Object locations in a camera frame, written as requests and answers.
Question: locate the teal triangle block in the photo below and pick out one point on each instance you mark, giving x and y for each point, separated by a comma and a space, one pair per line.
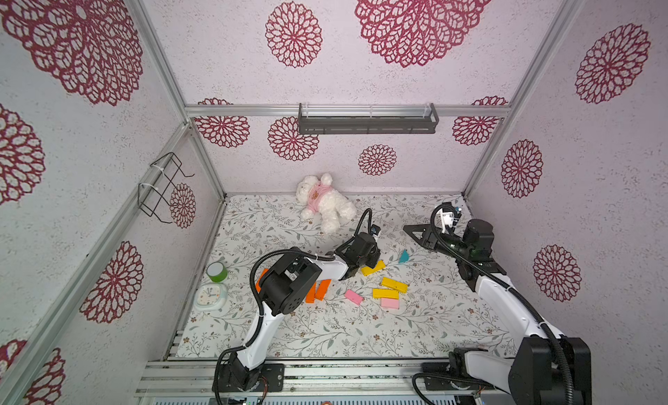
404, 257

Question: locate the green tape roll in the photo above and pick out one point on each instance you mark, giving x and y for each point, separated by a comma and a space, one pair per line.
216, 272

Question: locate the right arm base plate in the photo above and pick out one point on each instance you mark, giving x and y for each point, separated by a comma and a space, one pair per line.
443, 377

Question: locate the light pink block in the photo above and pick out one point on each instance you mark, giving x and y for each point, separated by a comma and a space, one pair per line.
387, 303

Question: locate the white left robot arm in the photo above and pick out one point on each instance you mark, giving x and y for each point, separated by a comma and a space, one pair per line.
280, 282

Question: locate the black wire wall rack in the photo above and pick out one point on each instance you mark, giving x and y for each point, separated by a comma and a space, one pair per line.
168, 198

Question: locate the orange long block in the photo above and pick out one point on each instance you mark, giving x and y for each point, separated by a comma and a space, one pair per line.
310, 297
322, 289
259, 279

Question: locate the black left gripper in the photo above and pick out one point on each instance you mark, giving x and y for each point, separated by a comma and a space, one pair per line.
376, 254

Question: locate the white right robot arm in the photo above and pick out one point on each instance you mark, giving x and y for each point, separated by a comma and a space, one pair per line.
548, 367

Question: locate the magenta pink block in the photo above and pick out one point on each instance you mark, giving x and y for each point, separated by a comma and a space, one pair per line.
354, 297

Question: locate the middle orange long block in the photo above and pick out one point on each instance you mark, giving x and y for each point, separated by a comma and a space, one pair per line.
310, 297

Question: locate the right orange long block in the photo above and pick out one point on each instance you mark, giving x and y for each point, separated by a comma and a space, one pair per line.
322, 289

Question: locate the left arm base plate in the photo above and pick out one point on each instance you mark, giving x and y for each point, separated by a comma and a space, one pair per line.
235, 378

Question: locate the left orange long block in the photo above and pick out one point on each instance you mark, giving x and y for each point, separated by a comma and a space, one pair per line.
259, 279

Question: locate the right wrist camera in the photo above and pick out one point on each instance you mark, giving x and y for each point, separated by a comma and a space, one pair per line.
449, 218

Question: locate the white teddy bear pink shirt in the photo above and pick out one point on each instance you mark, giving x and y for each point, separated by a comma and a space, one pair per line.
317, 196

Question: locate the grey wall shelf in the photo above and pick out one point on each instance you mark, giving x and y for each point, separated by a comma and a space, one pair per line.
425, 124

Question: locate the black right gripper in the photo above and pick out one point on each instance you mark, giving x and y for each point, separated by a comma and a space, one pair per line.
432, 236

